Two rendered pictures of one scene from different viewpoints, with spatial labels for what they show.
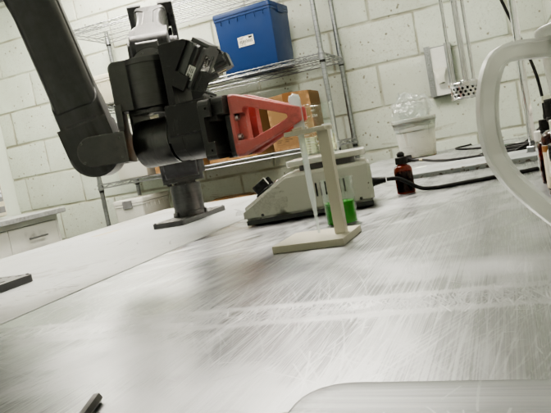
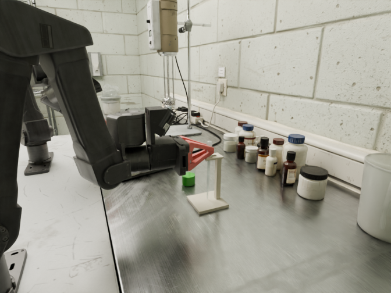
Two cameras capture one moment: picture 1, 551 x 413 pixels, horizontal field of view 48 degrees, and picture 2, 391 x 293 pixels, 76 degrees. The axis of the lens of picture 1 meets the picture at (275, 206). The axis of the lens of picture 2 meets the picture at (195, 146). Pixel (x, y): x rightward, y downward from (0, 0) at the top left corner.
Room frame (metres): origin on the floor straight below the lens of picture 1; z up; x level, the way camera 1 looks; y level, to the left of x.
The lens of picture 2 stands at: (0.31, 0.38, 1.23)
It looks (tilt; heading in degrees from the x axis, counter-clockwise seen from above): 18 degrees down; 315
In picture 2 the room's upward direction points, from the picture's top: straight up
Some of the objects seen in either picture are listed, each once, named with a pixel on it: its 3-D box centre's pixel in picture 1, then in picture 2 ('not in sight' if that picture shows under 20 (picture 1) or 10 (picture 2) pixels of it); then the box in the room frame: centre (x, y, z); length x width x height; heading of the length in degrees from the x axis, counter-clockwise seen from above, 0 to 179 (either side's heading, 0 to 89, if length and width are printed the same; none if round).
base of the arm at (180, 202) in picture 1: (188, 200); (38, 153); (1.29, 0.17, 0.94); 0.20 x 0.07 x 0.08; 159
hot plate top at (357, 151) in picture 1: (326, 156); not in sight; (0.99, -0.09, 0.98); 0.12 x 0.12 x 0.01; 81
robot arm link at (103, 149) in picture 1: (128, 112); (117, 143); (0.75, 0.15, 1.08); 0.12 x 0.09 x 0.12; 95
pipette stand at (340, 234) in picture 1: (308, 185); (207, 179); (0.69, -0.04, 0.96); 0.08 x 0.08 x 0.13; 68
